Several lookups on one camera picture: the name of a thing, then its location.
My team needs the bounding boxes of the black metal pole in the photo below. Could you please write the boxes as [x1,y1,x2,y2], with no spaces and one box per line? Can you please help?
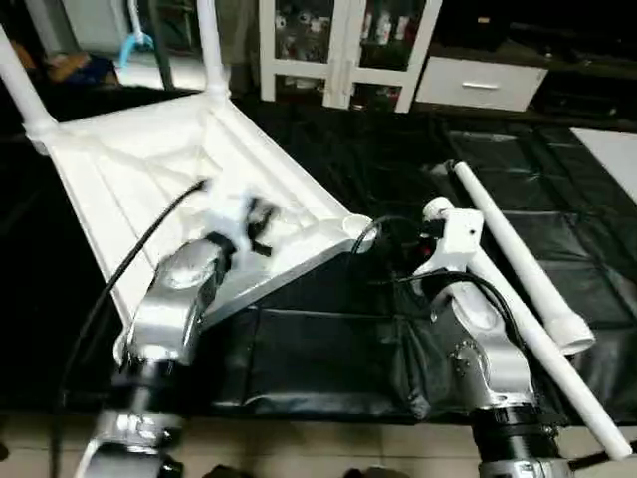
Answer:
[147,0,175,89]

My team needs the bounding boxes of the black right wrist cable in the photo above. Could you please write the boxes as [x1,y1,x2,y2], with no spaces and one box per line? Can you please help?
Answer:
[348,214,533,359]

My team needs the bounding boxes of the white drawer unit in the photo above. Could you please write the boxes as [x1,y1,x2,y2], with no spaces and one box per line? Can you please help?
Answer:
[415,57,548,113]

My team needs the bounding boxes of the black stand leg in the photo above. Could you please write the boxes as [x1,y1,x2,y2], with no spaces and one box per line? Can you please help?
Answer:
[572,448,637,474]

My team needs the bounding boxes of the white flat board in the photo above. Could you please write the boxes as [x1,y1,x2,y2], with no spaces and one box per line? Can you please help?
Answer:
[575,127,637,205]

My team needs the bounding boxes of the brown cardboard box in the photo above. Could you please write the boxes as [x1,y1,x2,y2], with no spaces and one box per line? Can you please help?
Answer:
[45,52,118,86]

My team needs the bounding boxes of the white plastic table top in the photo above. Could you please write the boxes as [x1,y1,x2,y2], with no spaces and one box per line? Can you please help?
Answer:
[25,93,376,367]

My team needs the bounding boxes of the white plastic table leg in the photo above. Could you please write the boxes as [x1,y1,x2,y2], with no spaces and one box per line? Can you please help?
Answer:
[451,160,596,357]
[197,0,233,101]
[422,197,634,461]
[0,28,59,150]

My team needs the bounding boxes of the blue plastic tool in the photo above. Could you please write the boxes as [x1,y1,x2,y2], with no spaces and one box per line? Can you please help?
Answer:
[117,0,158,69]

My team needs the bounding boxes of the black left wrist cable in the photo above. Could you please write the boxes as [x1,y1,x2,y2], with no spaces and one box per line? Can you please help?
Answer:
[52,179,210,444]

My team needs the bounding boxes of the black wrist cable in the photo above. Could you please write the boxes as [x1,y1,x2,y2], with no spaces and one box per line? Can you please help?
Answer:
[52,179,210,444]
[348,214,533,359]

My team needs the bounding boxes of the black work mat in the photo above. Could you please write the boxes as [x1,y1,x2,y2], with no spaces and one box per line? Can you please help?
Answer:
[0,85,637,424]

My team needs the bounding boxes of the white glass-door cabinet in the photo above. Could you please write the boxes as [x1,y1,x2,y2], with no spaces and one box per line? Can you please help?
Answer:
[259,0,444,113]

